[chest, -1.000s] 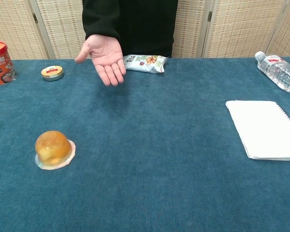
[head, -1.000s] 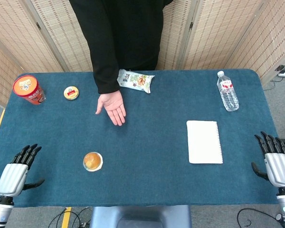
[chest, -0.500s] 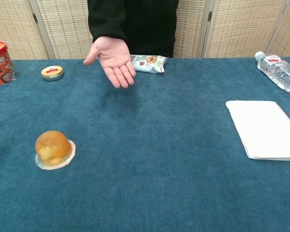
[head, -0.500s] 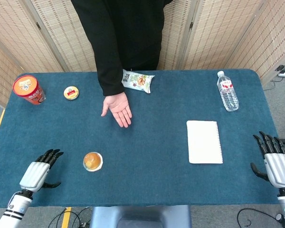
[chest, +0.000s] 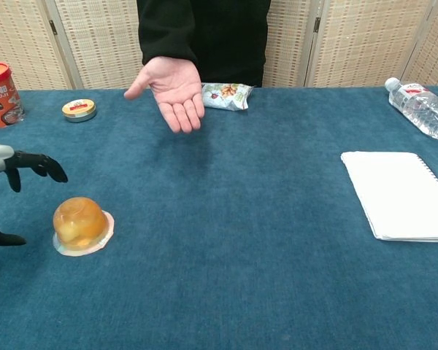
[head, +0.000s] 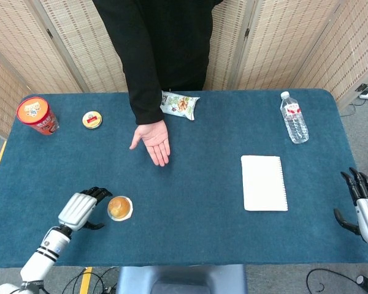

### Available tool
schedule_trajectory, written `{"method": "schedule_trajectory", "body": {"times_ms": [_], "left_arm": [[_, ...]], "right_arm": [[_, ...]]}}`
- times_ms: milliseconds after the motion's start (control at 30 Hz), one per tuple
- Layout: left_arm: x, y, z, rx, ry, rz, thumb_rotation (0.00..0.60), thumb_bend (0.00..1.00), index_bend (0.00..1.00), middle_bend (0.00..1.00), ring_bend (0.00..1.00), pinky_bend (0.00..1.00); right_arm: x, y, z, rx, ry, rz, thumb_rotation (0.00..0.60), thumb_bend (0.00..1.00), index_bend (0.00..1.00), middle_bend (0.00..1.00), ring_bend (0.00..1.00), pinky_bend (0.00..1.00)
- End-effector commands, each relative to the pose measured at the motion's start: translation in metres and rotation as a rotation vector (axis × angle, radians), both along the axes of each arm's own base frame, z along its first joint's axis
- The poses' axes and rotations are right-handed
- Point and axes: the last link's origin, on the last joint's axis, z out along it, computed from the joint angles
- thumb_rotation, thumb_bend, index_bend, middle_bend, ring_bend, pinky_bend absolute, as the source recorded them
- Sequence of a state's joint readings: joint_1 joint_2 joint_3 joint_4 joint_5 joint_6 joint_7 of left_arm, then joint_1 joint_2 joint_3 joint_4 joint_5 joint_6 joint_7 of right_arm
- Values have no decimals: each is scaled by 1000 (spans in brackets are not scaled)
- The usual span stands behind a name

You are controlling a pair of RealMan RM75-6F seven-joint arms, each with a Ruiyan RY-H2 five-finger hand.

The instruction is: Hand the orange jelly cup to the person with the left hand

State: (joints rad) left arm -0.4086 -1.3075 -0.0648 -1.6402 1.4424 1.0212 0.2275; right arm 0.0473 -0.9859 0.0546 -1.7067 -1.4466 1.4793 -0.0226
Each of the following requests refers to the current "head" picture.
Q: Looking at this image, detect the person's open hand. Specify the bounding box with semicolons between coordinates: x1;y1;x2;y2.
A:
129;119;172;167

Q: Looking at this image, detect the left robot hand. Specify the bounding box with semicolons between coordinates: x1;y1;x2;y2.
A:
58;186;113;232

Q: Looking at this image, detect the orange jelly cup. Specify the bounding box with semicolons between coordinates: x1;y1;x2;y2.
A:
107;195;134;222

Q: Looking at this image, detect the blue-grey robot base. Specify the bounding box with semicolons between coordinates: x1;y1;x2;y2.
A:
115;264;248;294

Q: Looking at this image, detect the person in black clothes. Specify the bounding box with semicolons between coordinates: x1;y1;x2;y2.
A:
91;0;224;126

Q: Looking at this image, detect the white snack bag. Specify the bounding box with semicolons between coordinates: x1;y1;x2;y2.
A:
160;90;201;121

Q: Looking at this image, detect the blue table cloth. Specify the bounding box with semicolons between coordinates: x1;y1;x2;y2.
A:
0;89;368;270

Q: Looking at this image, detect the small round yellow tin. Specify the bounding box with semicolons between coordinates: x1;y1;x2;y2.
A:
82;110;104;130

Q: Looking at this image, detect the red instant noodle cup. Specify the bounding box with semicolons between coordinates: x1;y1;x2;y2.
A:
16;96;59;136

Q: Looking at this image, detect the white spiral notebook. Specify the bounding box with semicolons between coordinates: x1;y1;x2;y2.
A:
240;155;289;212

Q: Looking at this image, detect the clear water bottle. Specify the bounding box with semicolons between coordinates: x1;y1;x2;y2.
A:
279;91;310;145

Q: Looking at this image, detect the bamboo folding screen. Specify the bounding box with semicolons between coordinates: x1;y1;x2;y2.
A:
0;0;368;138

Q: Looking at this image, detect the black cable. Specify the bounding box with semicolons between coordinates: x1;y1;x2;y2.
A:
61;266;120;294
305;268;361;294

